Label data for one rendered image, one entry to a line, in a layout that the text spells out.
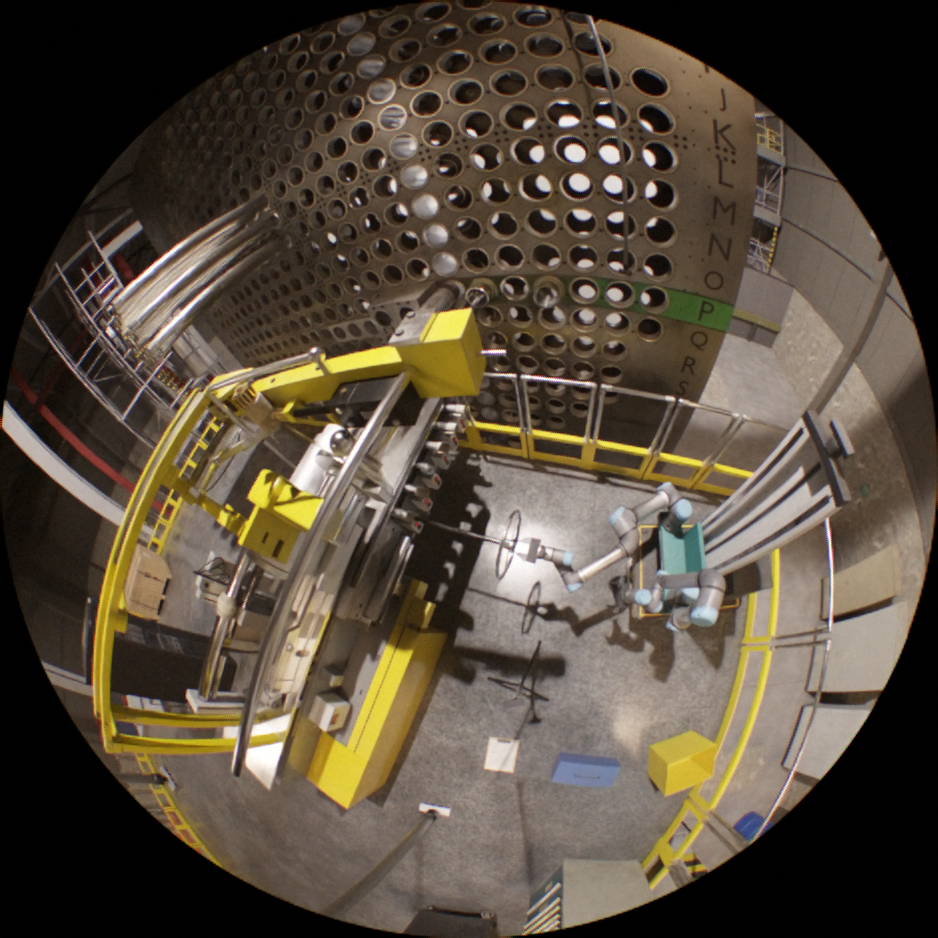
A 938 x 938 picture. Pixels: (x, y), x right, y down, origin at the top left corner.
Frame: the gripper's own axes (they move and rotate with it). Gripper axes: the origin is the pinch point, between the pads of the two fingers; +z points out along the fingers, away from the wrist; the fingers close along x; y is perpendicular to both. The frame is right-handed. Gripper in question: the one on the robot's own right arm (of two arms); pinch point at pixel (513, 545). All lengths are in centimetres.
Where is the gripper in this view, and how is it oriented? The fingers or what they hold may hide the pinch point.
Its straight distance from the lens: 152.3
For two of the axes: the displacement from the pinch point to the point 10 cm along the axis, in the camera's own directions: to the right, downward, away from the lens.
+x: 2.6, -9.4, 2.0
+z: -9.1, -1.7, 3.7
